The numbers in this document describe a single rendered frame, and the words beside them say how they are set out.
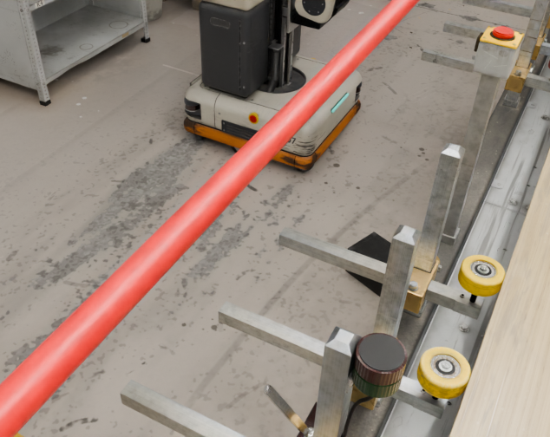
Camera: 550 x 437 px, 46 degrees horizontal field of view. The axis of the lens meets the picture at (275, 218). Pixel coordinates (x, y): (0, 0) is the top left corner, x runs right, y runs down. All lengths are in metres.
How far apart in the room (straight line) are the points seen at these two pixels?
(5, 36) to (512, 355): 2.91
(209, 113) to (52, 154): 0.75
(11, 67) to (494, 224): 2.56
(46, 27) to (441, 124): 2.28
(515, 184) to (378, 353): 1.30
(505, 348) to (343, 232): 1.58
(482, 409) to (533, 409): 0.08
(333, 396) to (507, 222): 1.10
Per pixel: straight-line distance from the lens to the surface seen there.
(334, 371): 0.81
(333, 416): 0.89
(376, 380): 0.77
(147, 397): 1.07
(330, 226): 2.67
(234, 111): 2.90
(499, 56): 1.34
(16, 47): 3.49
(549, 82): 2.14
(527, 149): 2.19
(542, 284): 1.28
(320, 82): 0.20
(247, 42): 2.77
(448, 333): 1.52
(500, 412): 1.07
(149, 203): 2.79
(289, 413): 0.96
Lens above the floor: 1.74
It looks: 40 degrees down
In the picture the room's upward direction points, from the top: 3 degrees clockwise
